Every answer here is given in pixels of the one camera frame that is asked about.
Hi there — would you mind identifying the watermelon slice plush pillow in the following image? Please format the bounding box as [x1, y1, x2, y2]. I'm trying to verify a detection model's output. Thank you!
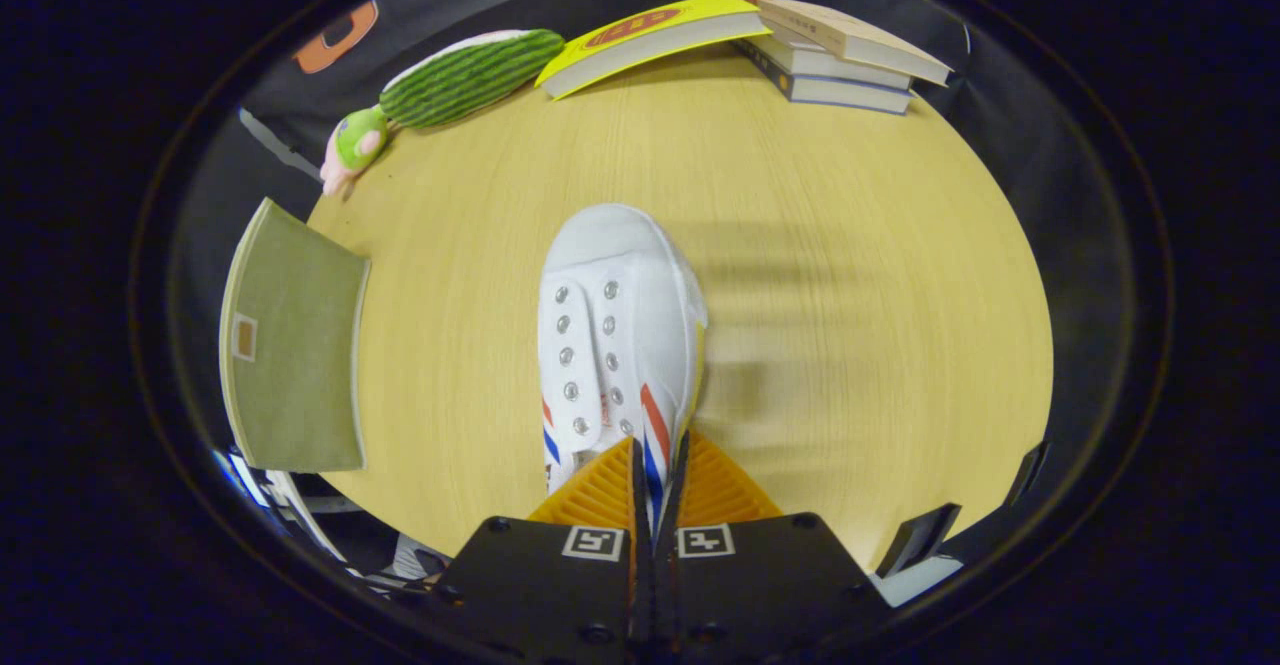
[378, 29, 567, 130]

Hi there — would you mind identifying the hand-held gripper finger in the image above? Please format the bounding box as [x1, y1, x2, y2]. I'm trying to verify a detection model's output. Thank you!
[430, 435, 656, 661]
[655, 430, 881, 661]

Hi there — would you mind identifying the yellow book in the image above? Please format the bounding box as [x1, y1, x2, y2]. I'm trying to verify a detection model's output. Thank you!
[535, 0, 771, 101]

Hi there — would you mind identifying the beige book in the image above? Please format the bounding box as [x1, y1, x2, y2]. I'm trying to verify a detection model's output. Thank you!
[740, 0, 954, 88]

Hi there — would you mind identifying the beige fabric storage box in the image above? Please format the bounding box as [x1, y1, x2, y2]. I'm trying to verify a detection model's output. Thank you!
[218, 197, 372, 474]

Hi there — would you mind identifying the white book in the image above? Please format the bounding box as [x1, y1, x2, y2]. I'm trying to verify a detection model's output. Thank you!
[745, 33, 913, 91]

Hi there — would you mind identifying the blue-grey book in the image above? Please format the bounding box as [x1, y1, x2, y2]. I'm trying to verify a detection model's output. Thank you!
[735, 40, 913, 116]

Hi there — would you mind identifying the pink and green plush toy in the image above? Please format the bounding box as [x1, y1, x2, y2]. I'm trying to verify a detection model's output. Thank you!
[320, 105, 391, 198]

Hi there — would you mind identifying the white canvas shoe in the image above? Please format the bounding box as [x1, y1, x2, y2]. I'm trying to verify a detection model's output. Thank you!
[537, 203, 709, 536]

